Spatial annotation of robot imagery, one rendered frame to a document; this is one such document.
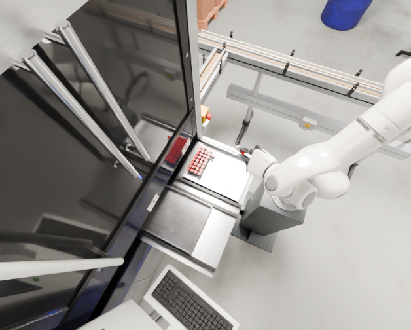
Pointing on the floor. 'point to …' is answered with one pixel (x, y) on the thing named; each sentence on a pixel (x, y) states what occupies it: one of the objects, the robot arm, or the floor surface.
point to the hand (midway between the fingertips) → (245, 153)
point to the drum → (343, 13)
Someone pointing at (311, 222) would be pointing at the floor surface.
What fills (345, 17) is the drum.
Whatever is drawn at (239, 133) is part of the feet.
